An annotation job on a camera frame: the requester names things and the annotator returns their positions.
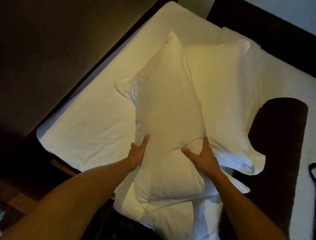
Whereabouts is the person's left hand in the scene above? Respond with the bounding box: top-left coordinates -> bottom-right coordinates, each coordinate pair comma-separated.
127,135 -> 150,172

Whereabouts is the person's right hand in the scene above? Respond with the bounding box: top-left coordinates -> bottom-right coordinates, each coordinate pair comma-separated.
181,136 -> 223,177

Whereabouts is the white pillow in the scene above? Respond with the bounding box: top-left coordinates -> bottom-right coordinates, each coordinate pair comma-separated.
183,39 -> 266,176
114,171 -> 251,240
114,31 -> 207,204

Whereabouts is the person's left forearm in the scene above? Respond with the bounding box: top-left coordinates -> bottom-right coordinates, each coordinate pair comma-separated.
0,158 -> 138,240

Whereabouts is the person's right forearm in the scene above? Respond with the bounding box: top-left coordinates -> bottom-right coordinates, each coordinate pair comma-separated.
213,170 -> 290,240

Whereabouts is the dark brown bed runner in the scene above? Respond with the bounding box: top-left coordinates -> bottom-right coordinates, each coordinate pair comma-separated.
218,97 -> 309,240

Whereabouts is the dark headboard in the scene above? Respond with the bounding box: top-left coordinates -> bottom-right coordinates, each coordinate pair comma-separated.
206,0 -> 316,79

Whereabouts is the dark wooden bed frame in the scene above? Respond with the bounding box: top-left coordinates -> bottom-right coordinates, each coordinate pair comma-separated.
25,0 -> 178,178

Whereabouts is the black strap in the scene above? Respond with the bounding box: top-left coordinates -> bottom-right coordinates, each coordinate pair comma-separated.
308,163 -> 316,189

